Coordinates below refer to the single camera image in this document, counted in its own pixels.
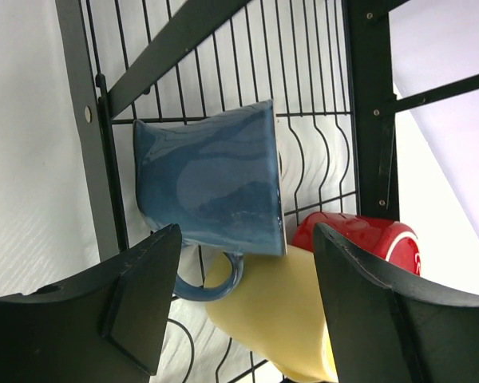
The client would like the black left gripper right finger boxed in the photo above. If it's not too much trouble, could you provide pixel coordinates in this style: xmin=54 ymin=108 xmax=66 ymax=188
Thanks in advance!
xmin=313 ymin=223 xmax=479 ymax=382

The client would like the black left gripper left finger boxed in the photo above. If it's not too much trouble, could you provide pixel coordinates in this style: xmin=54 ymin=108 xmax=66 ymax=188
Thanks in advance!
xmin=0 ymin=224 xmax=181 ymax=382

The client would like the red mug black handle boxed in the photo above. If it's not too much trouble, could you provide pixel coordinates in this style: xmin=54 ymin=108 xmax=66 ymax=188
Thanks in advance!
xmin=291 ymin=211 xmax=421 ymax=275

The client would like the yellow mug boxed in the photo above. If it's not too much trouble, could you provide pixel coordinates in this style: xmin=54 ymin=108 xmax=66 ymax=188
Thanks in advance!
xmin=205 ymin=246 xmax=338 ymax=382

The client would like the blue ceramic jug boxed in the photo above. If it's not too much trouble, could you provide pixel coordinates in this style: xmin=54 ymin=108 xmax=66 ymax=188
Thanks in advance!
xmin=133 ymin=99 xmax=287 ymax=302

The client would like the black wire dish rack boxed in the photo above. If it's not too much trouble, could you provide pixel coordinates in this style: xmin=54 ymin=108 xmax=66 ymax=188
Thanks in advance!
xmin=55 ymin=0 xmax=479 ymax=383

